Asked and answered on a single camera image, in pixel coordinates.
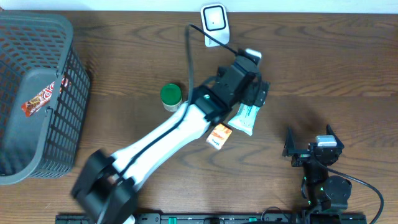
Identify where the red snack wrapper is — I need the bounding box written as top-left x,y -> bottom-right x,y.
21,82 -> 55,117

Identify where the orange small box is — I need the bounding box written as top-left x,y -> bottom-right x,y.
206,123 -> 232,150

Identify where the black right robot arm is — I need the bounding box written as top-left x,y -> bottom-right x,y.
282,125 -> 352,223

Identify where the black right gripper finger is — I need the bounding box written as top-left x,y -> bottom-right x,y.
326,124 -> 345,149
282,128 -> 295,157

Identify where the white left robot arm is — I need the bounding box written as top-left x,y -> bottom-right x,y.
71,49 -> 269,223

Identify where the green lid jar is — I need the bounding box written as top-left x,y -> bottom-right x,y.
160,83 -> 182,112

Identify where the mint green wipes pack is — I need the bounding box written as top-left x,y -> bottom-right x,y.
228,103 -> 261,136

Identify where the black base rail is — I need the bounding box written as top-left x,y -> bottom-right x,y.
55,212 -> 368,224

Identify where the white barcode scanner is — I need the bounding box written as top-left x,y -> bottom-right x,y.
200,3 -> 230,45

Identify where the dark grey plastic basket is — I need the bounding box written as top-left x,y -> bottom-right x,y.
1,11 -> 91,185

